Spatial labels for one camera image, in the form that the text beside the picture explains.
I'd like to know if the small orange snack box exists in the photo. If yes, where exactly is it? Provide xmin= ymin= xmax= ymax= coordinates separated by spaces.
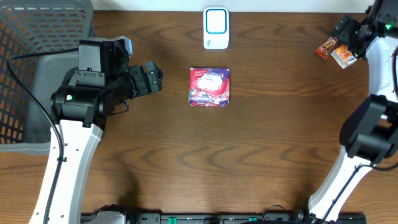
xmin=331 ymin=45 xmax=357 ymax=69

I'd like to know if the red orange candy bar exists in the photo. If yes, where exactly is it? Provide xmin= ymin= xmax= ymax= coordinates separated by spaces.
xmin=315 ymin=37 xmax=338 ymax=60

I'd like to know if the red purple snack packet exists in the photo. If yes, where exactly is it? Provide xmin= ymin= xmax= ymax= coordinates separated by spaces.
xmin=188 ymin=68 xmax=231 ymax=107

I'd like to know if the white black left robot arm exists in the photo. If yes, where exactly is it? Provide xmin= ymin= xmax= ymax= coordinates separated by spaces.
xmin=30 ymin=36 xmax=163 ymax=223

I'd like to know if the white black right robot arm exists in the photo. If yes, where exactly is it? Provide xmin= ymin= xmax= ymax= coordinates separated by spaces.
xmin=295 ymin=0 xmax=397 ymax=223

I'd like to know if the white barcode scanner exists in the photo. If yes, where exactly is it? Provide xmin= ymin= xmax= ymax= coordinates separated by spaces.
xmin=203 ymin=7 xmax=229 ymax=50

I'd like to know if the grey plastic mesh basket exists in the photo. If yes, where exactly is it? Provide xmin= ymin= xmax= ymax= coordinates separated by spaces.
xmin=1 ymin=0 xmax=94 ymax=155

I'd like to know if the black mounting rail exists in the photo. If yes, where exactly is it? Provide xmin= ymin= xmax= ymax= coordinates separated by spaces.
xmin=80 ymin=205 xmax=368 ymax=224

